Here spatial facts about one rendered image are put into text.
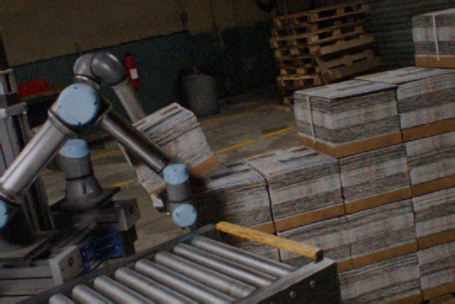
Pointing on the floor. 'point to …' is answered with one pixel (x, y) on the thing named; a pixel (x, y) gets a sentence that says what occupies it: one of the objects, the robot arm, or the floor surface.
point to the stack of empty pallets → (301, 25)
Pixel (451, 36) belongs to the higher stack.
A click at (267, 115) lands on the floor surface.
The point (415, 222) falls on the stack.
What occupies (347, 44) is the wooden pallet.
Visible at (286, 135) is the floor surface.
